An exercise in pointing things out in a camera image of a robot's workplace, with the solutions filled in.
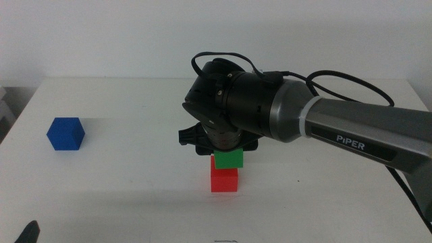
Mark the red cube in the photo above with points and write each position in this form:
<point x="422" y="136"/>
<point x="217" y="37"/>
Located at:
<point x="224" y="180"/>

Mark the green cube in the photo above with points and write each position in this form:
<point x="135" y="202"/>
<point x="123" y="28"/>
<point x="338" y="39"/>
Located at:
<point x="229" y="158"/>

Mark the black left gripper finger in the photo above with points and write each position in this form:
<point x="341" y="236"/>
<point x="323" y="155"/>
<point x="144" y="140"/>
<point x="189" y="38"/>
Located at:
<point x="29" y="234"/>

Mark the blue cube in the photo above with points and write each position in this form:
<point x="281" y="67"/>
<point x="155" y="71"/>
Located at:
<point x="65" y="135"/>

